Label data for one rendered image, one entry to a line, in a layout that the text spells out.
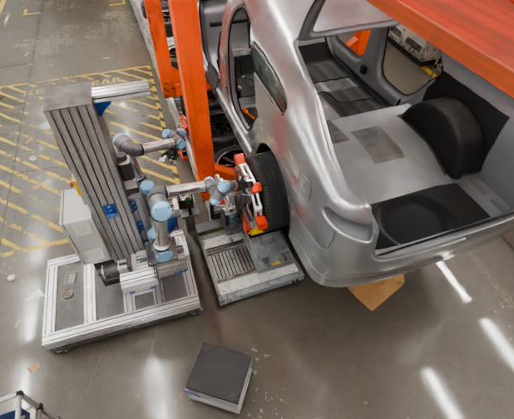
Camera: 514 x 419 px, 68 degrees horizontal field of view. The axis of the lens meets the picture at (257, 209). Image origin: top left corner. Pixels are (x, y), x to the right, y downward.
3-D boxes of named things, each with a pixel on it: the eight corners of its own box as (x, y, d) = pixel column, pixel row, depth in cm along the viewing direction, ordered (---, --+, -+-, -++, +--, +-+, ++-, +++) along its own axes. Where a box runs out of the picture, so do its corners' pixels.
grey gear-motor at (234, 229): (265, 232, 397) (265, 209, 371) (226, 243, 387) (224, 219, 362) (259, 219, 409) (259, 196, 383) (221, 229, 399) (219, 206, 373)
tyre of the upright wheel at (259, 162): (297, 183, 285) (265, 135, 329) (267, 190, 280) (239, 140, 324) (292, 240, 332) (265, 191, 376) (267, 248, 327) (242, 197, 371)
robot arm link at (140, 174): (140, 195, 316) (117, 145, 273) (132, 185, 323) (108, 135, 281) (153, 188, 320) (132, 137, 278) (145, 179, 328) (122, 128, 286)
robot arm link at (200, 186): (143, 196, 253) (212, 185, 274) (147, 207, 246) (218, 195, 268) (142, 182, 246) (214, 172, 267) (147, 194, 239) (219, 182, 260)
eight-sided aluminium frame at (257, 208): (262, 239, 328) (263, 194, 288) (254, 241, 326) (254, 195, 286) (242, 196, 362) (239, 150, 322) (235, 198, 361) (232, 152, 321)
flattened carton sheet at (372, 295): (409, 279, 367) (410, 277, 365) (371, 312, 344) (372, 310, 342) (384, 259, 383) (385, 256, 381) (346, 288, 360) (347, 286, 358)
